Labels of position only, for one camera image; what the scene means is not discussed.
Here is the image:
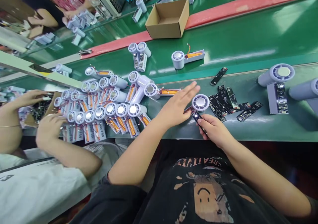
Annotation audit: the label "small brown cardboard box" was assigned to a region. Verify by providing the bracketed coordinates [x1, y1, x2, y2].
[24, 91, 63, 128]

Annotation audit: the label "person's right fingers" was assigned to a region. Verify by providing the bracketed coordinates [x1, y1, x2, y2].
[196, 123, 212, 140]

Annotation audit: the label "red belt edge strip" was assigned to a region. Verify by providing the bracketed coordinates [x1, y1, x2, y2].
[81, 0, 318, 59]

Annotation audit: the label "person's left hand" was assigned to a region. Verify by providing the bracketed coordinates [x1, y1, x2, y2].
[157, 81, 201, 128]

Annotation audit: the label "pile of lavender fan assemblies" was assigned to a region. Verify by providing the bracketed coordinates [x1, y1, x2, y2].
[53, 65, 182, 145]

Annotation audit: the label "open cardboard box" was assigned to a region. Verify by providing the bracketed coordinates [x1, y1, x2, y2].
[144, 0, 190, 39]

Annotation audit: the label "pile of black circuit boards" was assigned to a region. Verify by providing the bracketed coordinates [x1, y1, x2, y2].
[208, 84, 263, 124]

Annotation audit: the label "person's left fingers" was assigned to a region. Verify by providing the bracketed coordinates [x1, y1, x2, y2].
[173, 81, 201, 109]

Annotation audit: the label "person's right hand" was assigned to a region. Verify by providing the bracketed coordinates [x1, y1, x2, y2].
[196, 114, 237, 149]

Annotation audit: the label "person's body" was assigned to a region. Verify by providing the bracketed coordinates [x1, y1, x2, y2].
[71, 141, 318, 224]

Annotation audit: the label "person's right thumb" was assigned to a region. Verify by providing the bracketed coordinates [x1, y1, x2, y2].
[199, 114, 216, 125]

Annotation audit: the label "metal workbench rail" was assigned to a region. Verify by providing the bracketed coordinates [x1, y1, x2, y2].
[0, 50, 84, 89]

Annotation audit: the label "cluster of lavender fan bodies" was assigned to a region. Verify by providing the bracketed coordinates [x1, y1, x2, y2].
[65, 10, 98, 47]

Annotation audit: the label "long black circuit board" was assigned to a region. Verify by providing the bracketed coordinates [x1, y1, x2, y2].
[210, 67, 229, 87]
[190, 111, 209, 140]

